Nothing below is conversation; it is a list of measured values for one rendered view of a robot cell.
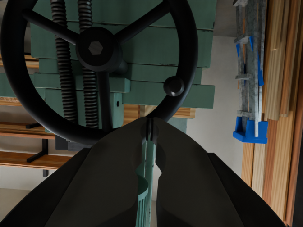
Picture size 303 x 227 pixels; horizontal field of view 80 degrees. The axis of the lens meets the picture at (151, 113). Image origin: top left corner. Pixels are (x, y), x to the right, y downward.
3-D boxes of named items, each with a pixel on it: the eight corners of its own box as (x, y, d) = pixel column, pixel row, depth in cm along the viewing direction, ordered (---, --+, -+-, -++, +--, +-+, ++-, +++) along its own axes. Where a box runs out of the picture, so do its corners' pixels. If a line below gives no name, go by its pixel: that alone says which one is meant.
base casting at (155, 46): (216, 29, 43) (212, 69, 45) (179, 64, 100) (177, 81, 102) (27, 18, 43) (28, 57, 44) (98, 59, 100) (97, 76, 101)
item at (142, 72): (202, 67, 45) (200, 84, 45) (186, 75, 65) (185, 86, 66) (38, 57, 44) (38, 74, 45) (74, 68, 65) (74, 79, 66)
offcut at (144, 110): (144, 105, 46) (144, 120, 47) (156, 105, 48) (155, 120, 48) (140, 103, 50) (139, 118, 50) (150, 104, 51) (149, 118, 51)
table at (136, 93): (234, 83, 36) (231, 114, 36) (196, 87, 66) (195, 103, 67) (-79, 65, 35) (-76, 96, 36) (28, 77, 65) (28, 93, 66)
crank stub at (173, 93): (160, 90, 21) (170, 70, 21) (158, 90, 27) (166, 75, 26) (179, 100, 21) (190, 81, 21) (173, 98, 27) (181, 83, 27)
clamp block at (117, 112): (117, 92, 36) (115, 137, 37) (126, 92, 49) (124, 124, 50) (41, 88, 36) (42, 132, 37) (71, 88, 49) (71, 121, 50)
